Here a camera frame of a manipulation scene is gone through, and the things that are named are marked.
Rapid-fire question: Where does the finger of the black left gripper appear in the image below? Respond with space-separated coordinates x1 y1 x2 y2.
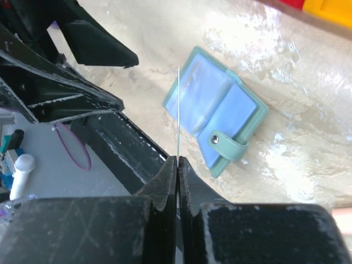
1 25 123 123
54 1 139 68

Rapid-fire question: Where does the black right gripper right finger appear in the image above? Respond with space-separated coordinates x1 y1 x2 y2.
178 157 351 263

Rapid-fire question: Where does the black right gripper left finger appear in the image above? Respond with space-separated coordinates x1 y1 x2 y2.
1 156 177 263

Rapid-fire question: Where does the black VIP card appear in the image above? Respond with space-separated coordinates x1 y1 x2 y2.
177 66 181 169

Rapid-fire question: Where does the teal leather card holder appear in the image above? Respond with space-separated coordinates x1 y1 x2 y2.
162 46 268 178

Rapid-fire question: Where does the white bottle off table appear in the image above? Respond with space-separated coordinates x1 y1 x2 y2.
9 153 35 200

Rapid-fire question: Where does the pink microphone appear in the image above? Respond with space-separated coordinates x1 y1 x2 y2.
332 207 352 235

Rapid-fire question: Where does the red plastic bin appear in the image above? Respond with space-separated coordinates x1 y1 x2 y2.
255 0 305 12

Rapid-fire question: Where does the yellow plastic bin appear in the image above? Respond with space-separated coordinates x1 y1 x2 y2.
302 0 351 29

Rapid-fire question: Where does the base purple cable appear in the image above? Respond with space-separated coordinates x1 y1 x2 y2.
53 122 92 171

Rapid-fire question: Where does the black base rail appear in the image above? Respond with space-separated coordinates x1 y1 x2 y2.
71 113 168 194

